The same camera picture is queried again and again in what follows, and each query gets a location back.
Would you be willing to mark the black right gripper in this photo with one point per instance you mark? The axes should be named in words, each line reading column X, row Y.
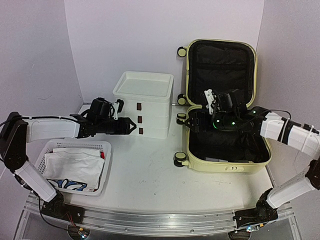
column 197, row 117

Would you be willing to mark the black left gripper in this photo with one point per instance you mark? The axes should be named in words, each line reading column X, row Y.
column 124, row 128

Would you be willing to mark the white three-drawer storage cabinet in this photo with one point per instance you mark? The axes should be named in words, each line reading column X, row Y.
column 147, row 100

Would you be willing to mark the red printed t-shirt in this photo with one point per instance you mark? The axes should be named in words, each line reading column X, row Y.
column 102, row 155

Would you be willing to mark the pale yellow hard-shell suitcase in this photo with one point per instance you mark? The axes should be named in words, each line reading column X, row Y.
column 221, row 66

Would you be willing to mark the white perforated plastic basket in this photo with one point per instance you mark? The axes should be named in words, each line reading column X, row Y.
column 74, row 143

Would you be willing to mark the white blue-print t-shirt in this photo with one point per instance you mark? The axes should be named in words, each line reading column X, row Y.
column 75, row 169

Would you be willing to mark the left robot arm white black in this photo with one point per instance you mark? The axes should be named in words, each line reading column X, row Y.
column 18, row 130

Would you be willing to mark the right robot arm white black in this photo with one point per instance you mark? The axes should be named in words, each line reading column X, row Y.
column 228, row 112

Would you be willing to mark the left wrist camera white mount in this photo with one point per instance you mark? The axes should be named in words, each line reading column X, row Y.
column 116, row 108

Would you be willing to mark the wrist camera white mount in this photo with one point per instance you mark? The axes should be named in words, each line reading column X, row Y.
column 116, row 108
column 212, row 101

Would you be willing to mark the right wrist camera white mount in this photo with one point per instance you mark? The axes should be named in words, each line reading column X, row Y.
column 212, row 101

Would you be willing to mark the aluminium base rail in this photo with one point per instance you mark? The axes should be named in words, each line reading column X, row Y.
column 177, row 224

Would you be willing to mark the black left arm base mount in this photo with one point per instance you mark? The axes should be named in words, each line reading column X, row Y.
column 56, row 208

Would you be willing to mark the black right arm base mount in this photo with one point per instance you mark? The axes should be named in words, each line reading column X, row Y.
column 262, row 213

